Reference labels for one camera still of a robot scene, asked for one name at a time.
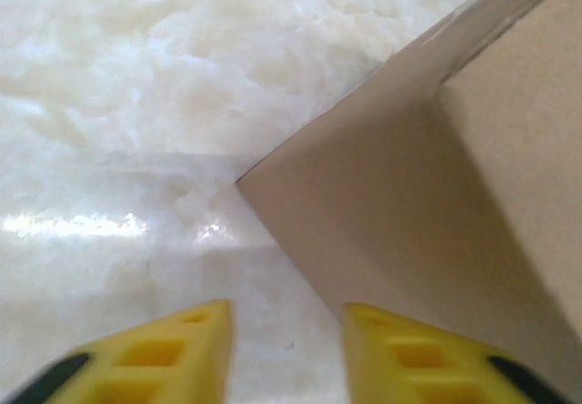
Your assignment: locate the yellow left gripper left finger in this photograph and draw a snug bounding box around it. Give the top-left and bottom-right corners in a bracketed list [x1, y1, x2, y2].
[8, 298, 233, 404]

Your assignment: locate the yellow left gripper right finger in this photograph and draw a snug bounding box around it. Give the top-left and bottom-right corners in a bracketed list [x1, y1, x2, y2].
[343, 302, 569, 404]

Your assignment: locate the brown cardboard express box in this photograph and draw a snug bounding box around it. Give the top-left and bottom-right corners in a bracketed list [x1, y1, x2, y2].
[235, 0, 582, 404]

